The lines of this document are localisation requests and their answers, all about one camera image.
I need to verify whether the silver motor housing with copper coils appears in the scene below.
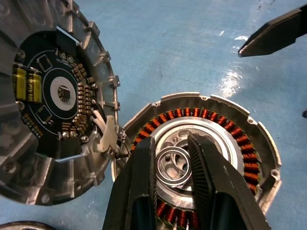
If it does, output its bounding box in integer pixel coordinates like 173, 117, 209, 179
111, 92, 283, 230

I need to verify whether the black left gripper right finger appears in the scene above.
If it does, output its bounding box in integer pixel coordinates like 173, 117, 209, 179
188, 133, 272, 230

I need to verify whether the silver motor lid with circuit board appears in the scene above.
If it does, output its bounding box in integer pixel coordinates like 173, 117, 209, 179
0, 0, 120, 207

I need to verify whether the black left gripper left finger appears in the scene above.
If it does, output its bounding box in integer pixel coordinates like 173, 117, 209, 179
102, 136, 158, 230

